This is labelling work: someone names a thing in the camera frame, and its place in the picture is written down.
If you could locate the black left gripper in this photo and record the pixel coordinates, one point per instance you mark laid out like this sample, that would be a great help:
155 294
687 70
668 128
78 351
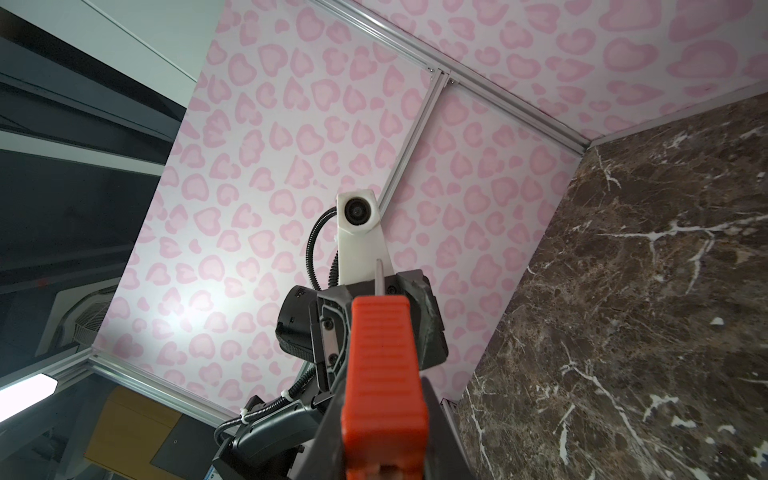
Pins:
426 318

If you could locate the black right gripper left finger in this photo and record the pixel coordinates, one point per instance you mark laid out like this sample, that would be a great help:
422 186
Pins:
326 458

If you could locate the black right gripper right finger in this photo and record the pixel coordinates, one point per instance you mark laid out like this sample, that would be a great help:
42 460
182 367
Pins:
444 459

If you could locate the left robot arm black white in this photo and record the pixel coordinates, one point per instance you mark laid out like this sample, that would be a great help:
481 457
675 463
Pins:
270 432

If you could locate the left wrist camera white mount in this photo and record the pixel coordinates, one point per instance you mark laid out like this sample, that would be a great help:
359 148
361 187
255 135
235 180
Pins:
360 238

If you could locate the left diagonal aluminium frame bar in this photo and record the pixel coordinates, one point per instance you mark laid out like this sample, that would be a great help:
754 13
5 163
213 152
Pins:
438 81

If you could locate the left corner aluminium post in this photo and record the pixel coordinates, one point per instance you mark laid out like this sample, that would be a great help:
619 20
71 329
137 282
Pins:
481 87

